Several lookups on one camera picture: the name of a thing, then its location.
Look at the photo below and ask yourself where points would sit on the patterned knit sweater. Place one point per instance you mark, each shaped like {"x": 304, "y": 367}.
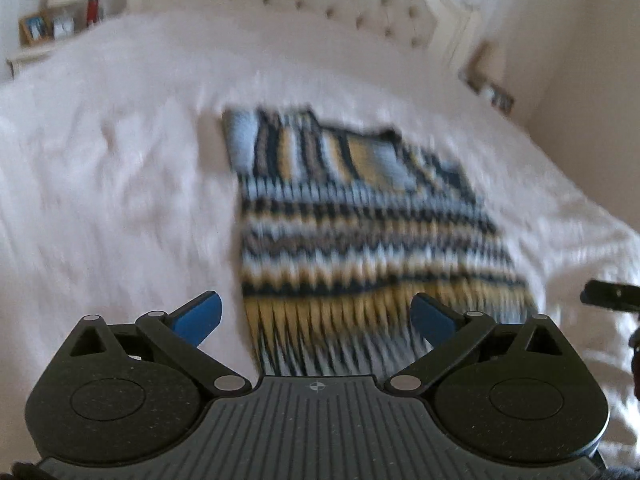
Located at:
{"x": 341, "y": 229}

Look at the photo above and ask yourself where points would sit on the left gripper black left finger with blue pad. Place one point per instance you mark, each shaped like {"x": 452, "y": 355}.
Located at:
{"x": 175, "y": 337}

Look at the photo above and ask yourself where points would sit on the cream left nightstand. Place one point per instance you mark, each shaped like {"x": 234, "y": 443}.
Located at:
{"x": 26, "y": 56}

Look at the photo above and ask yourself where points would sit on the pale pink bedspread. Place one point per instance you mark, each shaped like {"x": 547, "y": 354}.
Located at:
{"x": 117, "y": 198}

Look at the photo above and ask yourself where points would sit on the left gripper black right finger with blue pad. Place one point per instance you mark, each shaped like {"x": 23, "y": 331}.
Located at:
{"x": 453, "y": 337}

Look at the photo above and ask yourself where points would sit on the right nightstand photo frame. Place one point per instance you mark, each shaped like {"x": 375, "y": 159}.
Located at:
{"x": 493, "y": 94}

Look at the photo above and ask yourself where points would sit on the red bottle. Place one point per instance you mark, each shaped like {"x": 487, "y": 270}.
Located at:
{"x": 92, "y": 12}

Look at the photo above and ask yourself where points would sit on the wooden photo frame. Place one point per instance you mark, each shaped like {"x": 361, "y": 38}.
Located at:
{"x": 35, "y": 29}

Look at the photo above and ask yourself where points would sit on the small white clock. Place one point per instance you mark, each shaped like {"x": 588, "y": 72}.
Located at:
{"x": 63, "y": 26}

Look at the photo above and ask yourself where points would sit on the right cream bedside lamp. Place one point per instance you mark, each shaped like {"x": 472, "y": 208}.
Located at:
{"x": 487, "y": 61}

